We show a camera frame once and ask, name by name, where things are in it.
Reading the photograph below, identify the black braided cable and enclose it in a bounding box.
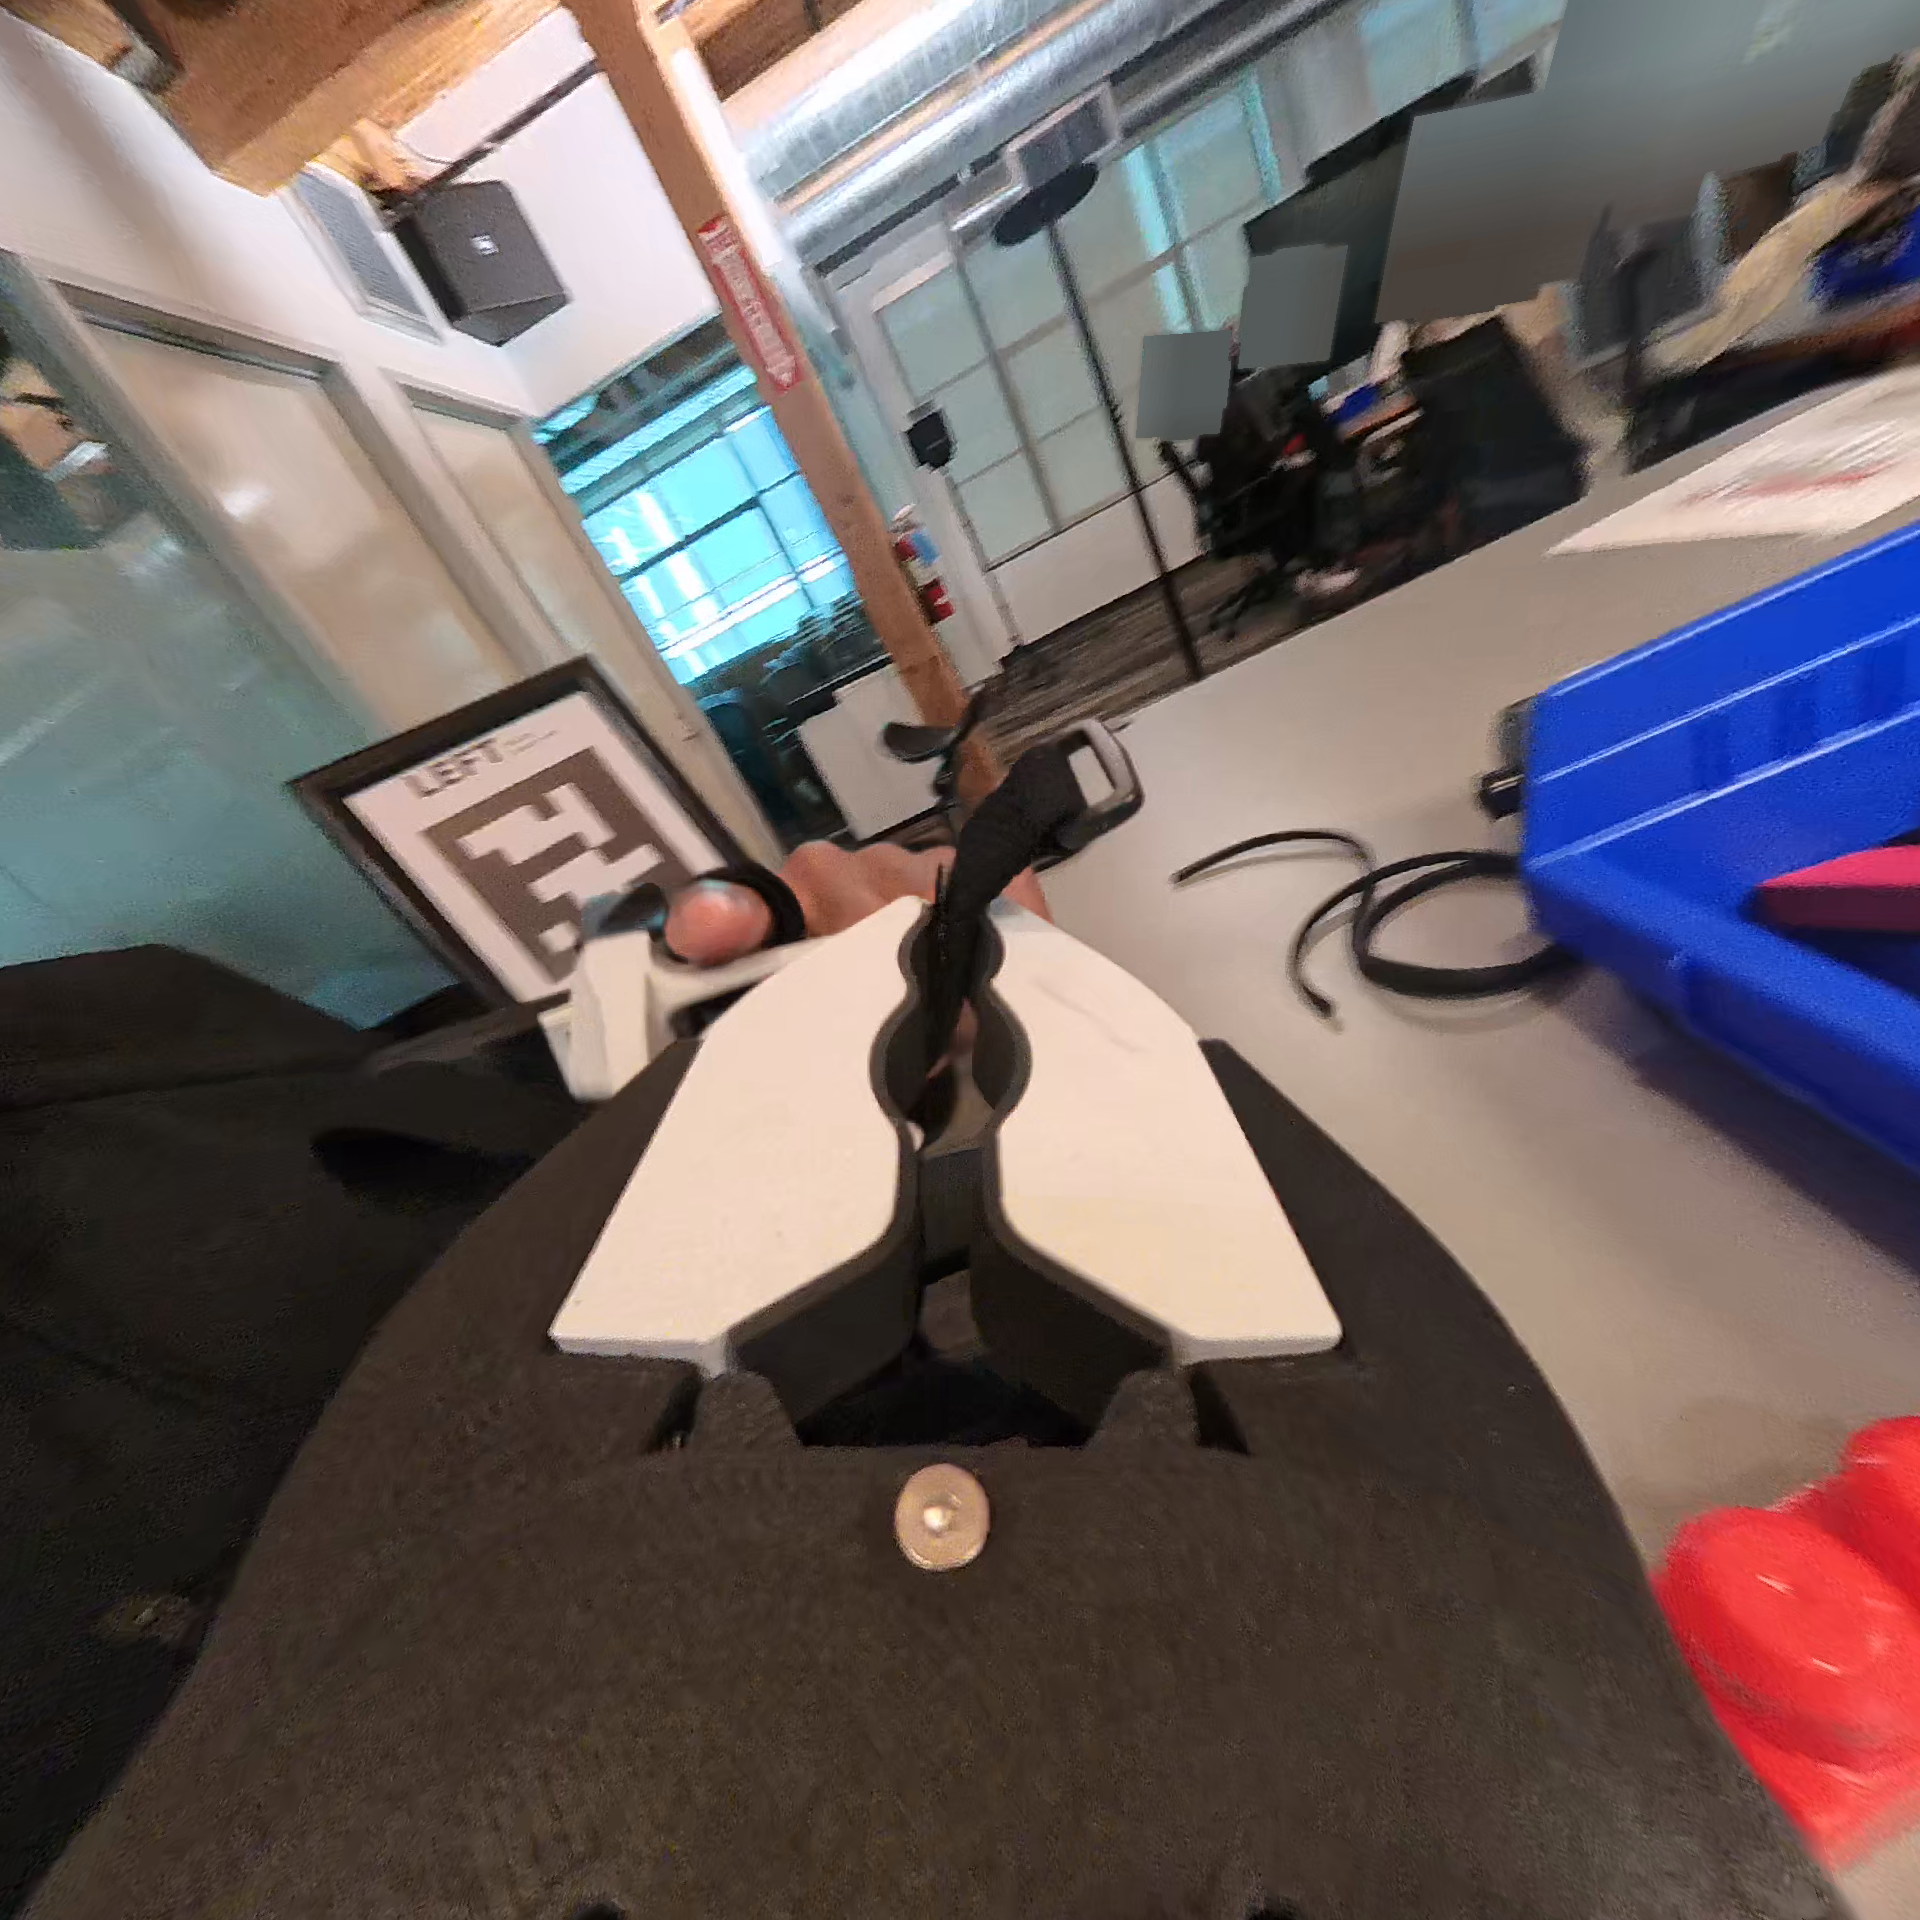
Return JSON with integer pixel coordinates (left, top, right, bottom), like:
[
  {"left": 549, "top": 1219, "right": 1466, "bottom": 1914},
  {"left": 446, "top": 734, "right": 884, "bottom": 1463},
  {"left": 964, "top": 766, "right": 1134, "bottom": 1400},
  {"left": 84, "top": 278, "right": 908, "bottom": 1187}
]
[{"left": 901, "top": 718, "right": 1145, "bottom": 1142}]

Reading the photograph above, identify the black light stand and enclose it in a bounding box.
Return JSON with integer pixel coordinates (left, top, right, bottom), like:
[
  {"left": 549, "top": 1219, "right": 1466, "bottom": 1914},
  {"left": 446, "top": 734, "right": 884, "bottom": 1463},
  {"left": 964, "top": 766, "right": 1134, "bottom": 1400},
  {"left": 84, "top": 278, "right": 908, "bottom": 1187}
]
[{"left": 993, "top": 164, "right": 1204, "bottom": 680}]

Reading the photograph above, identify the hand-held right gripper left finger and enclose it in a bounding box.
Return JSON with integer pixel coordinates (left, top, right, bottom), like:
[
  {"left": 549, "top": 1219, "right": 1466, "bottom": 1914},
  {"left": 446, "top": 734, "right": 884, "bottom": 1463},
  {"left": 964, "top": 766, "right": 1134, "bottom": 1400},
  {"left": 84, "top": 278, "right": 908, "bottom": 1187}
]
[{"left": 550, "top": 896, "right": 928, "bottom": 1423}]

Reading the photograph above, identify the black office chair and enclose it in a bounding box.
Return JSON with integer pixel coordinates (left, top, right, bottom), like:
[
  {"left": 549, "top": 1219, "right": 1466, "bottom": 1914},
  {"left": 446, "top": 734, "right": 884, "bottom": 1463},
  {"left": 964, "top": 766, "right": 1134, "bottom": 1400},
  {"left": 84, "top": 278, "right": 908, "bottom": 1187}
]
[{"left": 1184, "top": 368, "right": 1360, "bottom": 602}]

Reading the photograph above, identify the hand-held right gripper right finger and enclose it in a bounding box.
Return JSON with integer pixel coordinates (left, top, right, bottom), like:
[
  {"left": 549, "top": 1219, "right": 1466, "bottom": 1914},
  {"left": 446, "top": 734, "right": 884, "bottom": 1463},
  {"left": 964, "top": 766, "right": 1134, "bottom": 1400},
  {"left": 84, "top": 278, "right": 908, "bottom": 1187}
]
[{"left": 960, "top": 907, "right": 1345, "bottom": 1434}]

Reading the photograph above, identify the white cabinet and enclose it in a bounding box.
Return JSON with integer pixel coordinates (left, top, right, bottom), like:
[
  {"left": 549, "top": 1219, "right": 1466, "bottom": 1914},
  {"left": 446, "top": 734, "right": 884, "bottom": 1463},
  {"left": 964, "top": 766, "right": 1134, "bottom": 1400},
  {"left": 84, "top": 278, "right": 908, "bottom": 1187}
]
[{"left": 795, "top": 680, "right": 964, "bottom": 840}]

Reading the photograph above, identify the wall vent grille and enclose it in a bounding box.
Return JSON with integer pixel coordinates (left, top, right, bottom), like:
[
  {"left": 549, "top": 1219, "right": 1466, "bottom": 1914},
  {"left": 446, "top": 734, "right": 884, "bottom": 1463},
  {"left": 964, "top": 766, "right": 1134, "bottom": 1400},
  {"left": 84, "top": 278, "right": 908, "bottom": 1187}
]
[{"left": 289, "top": 164, "right": 446, "bottom": 335}]

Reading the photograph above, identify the black wall speaker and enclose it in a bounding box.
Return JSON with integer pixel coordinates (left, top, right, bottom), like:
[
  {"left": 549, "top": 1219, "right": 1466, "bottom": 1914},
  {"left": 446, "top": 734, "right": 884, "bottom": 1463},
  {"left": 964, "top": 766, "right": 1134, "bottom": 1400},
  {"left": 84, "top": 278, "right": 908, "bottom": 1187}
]
[{"left": 393, "top": 180, "right": 571, "bottom": 348}]

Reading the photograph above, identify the red fire extinguisher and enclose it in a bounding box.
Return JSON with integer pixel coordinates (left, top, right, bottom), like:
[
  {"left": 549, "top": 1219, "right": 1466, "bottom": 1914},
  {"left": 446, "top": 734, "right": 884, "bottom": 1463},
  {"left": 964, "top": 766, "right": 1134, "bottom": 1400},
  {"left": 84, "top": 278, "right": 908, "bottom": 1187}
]
[{"left": 892, "top": 509, "right": 960, "bottom": 626}]

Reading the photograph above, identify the red block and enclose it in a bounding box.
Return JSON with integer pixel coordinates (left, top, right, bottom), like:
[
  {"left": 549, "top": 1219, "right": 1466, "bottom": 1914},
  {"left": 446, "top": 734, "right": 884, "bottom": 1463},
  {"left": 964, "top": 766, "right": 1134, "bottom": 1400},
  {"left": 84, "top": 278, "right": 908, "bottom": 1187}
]
[{"left": 1755, "top": 847, "right": 1920, "bottom": 941}]

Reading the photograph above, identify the white paper sheet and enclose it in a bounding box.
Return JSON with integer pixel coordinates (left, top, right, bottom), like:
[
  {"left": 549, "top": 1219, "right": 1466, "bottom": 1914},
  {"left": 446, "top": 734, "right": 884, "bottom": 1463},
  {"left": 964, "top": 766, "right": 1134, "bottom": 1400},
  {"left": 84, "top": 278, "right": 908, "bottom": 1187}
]
[{"left": 1546, "top": 392, "right": 1920, "bottom": 560}]

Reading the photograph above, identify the silver ventilation duct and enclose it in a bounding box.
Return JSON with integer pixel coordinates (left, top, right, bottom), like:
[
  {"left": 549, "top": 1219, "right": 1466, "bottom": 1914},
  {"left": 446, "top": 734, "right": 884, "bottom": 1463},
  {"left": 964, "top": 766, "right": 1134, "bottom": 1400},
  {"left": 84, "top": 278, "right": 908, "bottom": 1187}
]
[{"left": 720, "top": 0, "right": 1566, "bottom": 203}]

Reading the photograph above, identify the wooden post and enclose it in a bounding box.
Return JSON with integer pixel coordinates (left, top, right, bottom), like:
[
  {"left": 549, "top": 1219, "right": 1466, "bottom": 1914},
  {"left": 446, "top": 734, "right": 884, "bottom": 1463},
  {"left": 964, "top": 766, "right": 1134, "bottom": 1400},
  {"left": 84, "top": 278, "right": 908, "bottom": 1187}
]
[{"left": 570, "top": 0, "right": 1011, "bottom": 788}]

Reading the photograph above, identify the red plastic object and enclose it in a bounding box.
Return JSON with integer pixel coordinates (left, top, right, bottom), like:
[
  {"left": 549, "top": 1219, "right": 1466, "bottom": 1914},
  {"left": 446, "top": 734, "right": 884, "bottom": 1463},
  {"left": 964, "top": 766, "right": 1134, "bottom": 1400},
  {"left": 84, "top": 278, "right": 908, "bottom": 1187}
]
[{"left": 1651, "top": 1418, "right": 1920, "bottom": 1877}]

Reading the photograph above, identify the red sign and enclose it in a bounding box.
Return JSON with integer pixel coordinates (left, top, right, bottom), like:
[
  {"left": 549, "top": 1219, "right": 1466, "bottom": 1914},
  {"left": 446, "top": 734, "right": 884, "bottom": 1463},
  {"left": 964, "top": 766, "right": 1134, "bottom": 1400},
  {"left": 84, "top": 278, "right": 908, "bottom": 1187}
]
[{"left": 698, "top": 214, "right": 800, "bottom": 396}]

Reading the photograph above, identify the person's left hand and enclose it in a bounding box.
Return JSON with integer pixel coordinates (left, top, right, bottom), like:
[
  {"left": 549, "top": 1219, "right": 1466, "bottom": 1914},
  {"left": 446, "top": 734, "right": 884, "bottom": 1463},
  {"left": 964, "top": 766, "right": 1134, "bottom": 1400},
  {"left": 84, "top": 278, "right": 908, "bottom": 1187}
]
[{"left": 667, "top": 836, "right": 1051, "bottom": 968}]

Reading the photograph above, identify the blue plastic bin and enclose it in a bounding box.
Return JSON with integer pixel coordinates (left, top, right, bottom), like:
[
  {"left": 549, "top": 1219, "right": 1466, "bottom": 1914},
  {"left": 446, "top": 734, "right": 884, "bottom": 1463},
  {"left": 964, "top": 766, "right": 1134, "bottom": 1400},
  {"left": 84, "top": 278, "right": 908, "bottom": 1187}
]
[{"left": 1515, "top": 526, "right": 1920, "bottom": 1174}]

